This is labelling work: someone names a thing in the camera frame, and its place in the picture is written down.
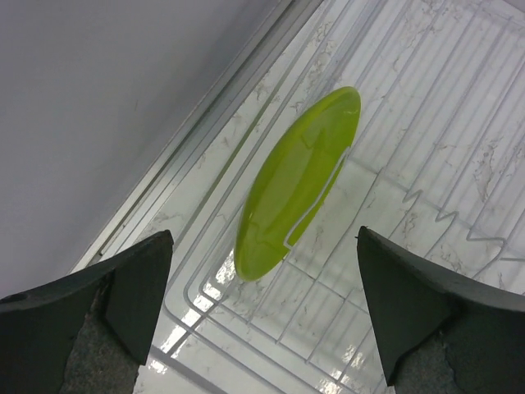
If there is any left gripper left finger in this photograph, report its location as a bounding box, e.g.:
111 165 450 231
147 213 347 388
1 231 173 393

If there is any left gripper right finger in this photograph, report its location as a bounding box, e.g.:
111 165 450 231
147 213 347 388
357 227 524 393

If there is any green white plate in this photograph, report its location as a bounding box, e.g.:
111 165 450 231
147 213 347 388
234 86 361 282

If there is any white wire dish rack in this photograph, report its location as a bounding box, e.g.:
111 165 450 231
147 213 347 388
163 0 525 394

